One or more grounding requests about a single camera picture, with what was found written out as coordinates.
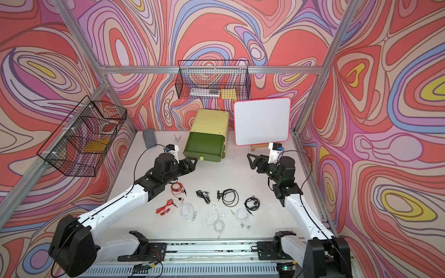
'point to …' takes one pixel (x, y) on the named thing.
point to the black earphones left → (204, 194)
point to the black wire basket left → (79, 145)
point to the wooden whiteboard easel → (254, 146)
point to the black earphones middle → (230, 197)
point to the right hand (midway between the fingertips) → (254, 159)
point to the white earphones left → (186, 210)
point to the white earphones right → (241, 215)
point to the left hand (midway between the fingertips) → (195, 161)
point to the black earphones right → (252, 203)
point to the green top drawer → (208, 146)
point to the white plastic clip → (174, 138)
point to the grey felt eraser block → (149, 138)
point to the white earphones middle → (214, 219)
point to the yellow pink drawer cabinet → (211, 121)
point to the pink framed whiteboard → (262, 121)
